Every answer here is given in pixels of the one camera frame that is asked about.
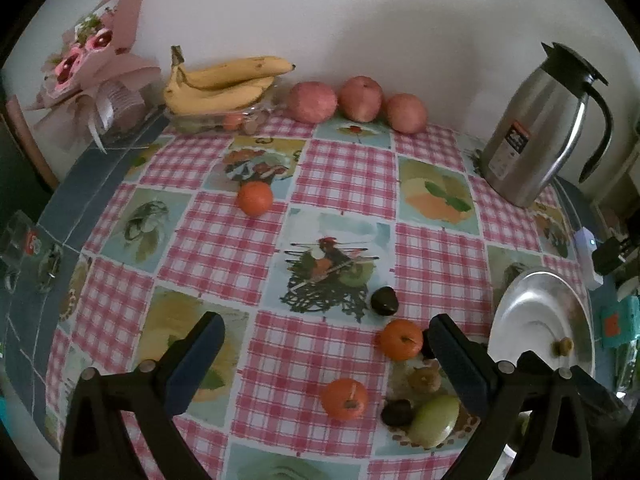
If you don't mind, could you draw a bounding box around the red apple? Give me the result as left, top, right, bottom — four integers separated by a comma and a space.
384, 93, 427, 134
339, 76, 385, 123
287, 81, 337, 124

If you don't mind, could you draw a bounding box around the pink wrapped flower bouquet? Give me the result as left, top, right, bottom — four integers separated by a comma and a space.
22, 0, 166, 156

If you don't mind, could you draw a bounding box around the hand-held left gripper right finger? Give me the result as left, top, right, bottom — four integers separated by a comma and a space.
425, 313, 593, 480

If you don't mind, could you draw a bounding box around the dark plum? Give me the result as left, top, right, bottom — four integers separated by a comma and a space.
381, 399, 414, 428

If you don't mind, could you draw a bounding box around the teal box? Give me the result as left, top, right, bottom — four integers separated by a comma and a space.
597, 295, 640, 351

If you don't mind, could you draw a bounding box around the stainless steel thermos jug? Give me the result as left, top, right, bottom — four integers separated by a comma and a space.
480, 41, 615, 208

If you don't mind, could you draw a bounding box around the yellow banana bunch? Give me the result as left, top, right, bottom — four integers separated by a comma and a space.
163, 45, 296, 115

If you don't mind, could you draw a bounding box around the orange tangerine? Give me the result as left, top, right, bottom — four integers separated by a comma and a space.
320, 378, 370, 421
236, 181, 274, 218
376, 319, 425, 362

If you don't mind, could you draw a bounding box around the green mango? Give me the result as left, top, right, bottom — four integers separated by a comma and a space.
409, 394, 461, 449

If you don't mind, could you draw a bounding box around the clear glass fruit bowl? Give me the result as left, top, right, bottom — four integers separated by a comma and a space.
167, 102, 273, 136

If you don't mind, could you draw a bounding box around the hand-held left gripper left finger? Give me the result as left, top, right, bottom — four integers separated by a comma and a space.
59, 311, 226, 480

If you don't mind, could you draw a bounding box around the black charger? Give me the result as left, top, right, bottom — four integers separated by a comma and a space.
592, 236, 633, 276

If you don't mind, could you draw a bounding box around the stainless steel plate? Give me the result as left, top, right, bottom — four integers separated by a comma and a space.
487, 267, 596, 461

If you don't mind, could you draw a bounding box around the white power strip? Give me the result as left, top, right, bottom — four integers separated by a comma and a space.
574, 227, 603, 288

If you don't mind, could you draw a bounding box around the dark avocado upper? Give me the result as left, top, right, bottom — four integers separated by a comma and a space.
370, 286, 400, 317

